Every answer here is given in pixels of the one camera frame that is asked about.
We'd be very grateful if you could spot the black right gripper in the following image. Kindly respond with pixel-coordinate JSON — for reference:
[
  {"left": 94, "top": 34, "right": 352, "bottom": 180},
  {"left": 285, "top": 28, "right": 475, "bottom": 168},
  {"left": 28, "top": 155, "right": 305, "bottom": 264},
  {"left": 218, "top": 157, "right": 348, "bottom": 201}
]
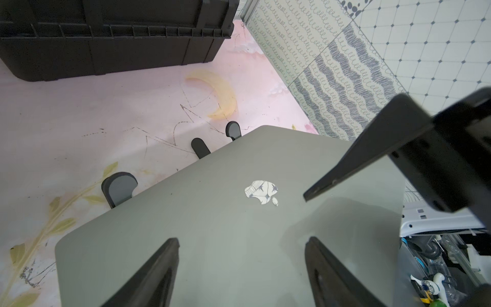
[{"left": 303, "top": 87, "right": 490, "bottom": 230}]

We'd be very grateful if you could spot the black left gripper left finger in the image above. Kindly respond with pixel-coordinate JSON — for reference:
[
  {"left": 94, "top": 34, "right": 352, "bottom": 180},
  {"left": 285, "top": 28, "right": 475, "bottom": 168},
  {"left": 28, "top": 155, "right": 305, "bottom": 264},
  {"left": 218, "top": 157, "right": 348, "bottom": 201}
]
[{"left": 104, "top": 238, "right": 180, "bottom": 306}]

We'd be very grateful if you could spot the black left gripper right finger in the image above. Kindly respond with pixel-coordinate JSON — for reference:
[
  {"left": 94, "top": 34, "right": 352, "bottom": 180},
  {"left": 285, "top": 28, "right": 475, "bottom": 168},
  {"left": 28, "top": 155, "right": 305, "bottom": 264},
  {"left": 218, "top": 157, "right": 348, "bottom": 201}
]
[{"left": 304, "top": 237, "right": 384, "bottom": 307}]

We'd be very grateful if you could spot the silver grey laptop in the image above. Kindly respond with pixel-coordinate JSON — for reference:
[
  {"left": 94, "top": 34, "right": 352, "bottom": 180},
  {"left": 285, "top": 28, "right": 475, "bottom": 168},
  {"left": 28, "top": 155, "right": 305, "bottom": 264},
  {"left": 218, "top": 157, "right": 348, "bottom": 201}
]
[{"left": 55, "top": 126, "right": 405, "bottom": 306}]

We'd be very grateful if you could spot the grey folding laptop stand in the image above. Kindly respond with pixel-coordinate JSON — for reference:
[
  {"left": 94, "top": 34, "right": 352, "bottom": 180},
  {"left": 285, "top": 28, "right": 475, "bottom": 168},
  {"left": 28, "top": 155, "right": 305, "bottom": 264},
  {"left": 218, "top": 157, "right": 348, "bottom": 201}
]
[{"left": 101, "top": 121, "right": 242, "bottom": 209}]

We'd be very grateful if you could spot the pink floral table mat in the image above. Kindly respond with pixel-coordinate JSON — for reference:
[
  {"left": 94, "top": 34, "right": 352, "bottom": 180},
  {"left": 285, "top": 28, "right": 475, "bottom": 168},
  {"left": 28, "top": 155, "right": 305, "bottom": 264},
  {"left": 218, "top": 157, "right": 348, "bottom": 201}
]
[{"left": 1, "top": 20, "right": 316, "bottom": 306}]

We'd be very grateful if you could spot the black plastic toolbox yellow handle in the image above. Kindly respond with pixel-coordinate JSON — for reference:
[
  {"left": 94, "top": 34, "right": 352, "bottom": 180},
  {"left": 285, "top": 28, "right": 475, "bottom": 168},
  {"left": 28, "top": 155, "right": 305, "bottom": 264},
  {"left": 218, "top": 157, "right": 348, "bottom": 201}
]
[{"left": 1, "top": 1, "right": 239, "bottom": 82}]

